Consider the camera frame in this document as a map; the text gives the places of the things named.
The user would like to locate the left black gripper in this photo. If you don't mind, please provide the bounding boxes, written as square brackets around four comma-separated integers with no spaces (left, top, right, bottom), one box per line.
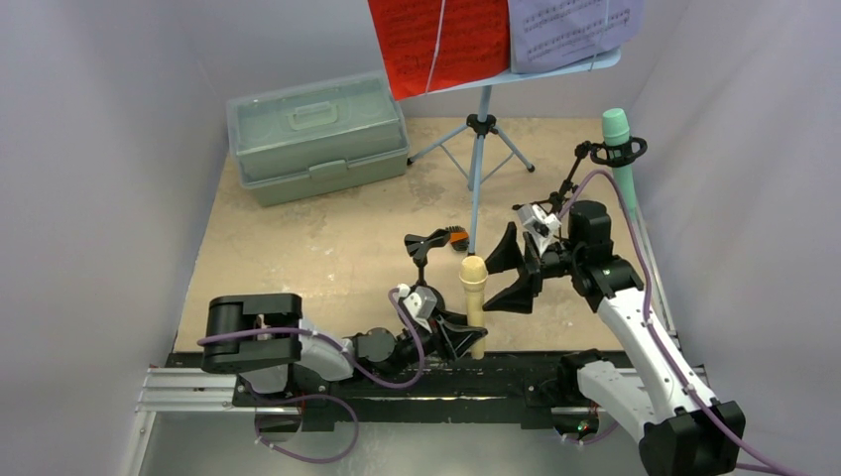
[379,304,486,378]

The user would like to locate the cream yellow microphone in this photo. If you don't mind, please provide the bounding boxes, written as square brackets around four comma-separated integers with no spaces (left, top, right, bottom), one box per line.
[459,255,489,329]

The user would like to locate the black round-base microphone stand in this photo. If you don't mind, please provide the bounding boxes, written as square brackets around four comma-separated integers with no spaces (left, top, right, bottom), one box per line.
[404,228,450,310]

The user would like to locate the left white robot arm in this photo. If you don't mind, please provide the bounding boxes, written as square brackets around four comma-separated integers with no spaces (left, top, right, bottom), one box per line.
[197,285,488,406]

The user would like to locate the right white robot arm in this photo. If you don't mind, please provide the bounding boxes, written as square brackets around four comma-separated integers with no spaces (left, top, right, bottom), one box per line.
[483,200,746,475]

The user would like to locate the orange black hex key set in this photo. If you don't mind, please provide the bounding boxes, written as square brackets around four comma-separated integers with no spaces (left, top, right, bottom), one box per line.
[446,225,470,253]

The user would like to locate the light blue music stand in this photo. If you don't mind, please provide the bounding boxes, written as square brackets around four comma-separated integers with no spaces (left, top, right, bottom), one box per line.
[407,47,621,255]

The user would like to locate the black tripod microphone stand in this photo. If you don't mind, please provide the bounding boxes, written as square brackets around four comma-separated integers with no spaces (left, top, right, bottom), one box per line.
[512,136,648,214]

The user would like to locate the mint green microphone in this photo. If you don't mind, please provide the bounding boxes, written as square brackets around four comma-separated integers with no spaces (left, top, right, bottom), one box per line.
[601,108,638,223]

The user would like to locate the grey-green plastic toolbox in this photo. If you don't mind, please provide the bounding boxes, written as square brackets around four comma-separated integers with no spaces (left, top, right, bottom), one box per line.
[226,70,410,207]

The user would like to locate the lavender sheet music page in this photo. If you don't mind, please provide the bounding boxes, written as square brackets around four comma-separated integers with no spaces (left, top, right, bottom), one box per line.
[508,0,646,74]

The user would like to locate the red sheet music page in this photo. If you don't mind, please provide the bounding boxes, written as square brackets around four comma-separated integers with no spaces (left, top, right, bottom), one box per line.
[367,0,510,100]

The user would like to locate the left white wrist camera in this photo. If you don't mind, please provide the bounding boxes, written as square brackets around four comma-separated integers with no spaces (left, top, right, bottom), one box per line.
[397,284,438,334]

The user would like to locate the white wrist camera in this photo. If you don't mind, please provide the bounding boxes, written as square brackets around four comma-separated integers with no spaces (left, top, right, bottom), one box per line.
[516,204,561,256]
[397,284,438,334]

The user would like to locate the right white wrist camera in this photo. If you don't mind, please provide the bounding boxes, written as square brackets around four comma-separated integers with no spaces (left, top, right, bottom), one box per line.
[516,204,561,256]

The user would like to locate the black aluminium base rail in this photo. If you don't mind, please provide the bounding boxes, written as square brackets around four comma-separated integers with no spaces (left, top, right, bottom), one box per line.
[134,351,731,435]

